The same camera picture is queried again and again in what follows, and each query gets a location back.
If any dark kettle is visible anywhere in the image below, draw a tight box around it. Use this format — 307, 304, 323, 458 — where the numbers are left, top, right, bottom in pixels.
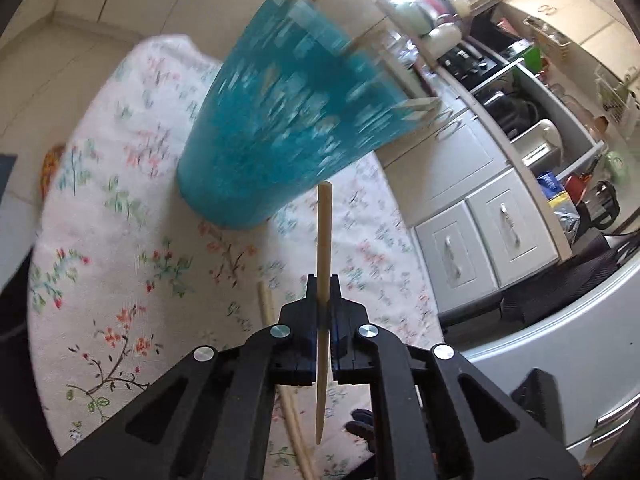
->
584, 180, 622, 232

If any blue packet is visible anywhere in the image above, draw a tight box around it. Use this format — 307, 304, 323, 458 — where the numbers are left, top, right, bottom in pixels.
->
536, 171, 567, 202

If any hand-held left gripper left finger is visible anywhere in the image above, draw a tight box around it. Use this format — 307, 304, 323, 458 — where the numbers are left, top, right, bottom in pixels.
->
57, 275, 319, 480

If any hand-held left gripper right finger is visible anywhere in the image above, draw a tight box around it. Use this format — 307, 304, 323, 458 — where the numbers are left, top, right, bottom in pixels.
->
328, 275, 583, 480

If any black stove top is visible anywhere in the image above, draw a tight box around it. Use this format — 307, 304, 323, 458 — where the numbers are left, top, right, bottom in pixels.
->
439, 44, 497, 84

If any blue plastic cup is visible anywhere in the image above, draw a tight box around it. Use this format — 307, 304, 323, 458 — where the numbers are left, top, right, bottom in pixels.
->
176, 0, 443, 231

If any green container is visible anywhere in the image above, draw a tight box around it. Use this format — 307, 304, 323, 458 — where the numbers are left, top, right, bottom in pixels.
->
521, 46, 547, 74

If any white pot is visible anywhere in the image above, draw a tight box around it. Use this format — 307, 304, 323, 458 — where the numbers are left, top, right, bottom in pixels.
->
419, 0, 474, 61

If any floral tablecloth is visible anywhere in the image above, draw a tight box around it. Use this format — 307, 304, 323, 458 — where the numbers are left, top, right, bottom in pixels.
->
27, 35, 446, 480

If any pale green cup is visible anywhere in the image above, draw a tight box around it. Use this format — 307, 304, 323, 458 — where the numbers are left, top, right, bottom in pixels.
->
606, 151, 629, 187

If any white toaster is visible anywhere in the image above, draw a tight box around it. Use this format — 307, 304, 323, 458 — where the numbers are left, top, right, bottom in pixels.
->
510, 118, 564, 172

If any light wooden chopstick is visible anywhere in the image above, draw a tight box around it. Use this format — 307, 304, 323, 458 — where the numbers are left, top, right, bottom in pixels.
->
256, 281, 319, 480
315, 182, 334, 445

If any red pot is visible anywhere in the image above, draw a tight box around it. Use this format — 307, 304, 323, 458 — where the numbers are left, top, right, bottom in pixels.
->
564, 174, 592, 207

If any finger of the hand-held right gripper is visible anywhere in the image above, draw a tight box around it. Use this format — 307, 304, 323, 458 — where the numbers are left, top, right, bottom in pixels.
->
437, 291, 506, 329

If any cream wall cabinet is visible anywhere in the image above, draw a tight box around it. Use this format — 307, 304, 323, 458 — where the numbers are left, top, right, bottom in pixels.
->
500, 0, 640, 83

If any white drawer cabinet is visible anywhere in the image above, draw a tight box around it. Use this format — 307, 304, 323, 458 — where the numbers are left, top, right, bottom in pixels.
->
382, 102, 562, 313

